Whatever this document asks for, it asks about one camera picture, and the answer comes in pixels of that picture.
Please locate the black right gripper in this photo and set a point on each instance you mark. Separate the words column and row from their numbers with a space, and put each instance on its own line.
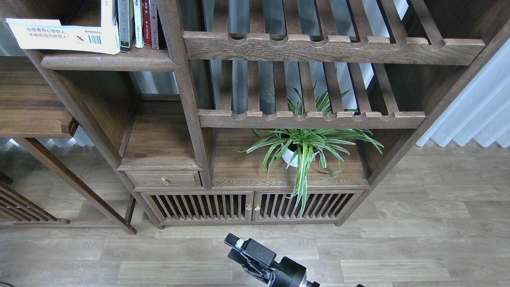
column 259, row 262

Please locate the yellow and grey book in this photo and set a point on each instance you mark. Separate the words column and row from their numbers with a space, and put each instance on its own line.
column 126, row 24

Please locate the large white book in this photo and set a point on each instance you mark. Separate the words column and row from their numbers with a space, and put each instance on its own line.
column 79, row 25

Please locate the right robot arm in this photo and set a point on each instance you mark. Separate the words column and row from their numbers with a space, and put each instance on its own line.
column 314, row 284

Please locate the white plant pot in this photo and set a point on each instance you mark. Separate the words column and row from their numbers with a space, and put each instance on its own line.
column 291, row 157

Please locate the green spider plant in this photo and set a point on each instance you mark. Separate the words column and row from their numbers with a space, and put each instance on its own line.
column 332, row 140

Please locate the dark wooden bookshelf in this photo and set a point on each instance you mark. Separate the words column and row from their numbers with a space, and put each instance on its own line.
column 182, row 111

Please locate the red upright book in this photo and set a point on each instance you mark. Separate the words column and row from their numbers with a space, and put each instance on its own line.
column 146, row 22

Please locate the white upright book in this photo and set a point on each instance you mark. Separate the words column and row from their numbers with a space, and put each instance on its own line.
column 138, row 24

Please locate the wooden side table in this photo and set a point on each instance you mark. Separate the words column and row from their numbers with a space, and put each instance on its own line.
column 30, row 110

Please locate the grey upright book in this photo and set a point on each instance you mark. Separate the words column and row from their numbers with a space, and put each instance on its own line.
column 153, row 13

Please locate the white curtain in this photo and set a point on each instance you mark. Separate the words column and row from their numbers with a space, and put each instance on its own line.
column 481, row 112

